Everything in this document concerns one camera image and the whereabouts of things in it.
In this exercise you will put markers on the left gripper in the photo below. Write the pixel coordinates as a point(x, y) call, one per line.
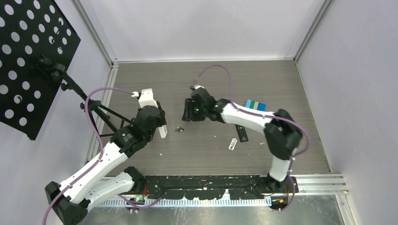
point(162, 121)

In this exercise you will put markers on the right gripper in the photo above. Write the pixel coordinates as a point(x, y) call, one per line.
point(188, 115)

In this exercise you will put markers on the black remote control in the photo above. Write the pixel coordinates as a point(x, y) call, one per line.
point(242, 134)

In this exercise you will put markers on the white air conditioner remote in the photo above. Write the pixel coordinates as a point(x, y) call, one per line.
point(163, 131)

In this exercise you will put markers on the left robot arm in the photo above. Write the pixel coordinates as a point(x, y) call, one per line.
point(73, 198)

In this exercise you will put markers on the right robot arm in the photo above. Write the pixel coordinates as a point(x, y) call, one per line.
point(282, 134)

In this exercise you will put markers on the blue green brick block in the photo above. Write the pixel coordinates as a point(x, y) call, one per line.
point(255, 105)

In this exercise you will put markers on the black tripod stand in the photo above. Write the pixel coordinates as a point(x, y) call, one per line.
point(57, 73)

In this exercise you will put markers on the black perforated board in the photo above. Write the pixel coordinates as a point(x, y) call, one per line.
point(31, 31)

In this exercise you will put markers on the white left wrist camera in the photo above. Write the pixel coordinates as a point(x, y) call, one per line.
point(145, 98)

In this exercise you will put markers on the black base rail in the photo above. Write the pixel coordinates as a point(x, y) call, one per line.
point(210, 187)

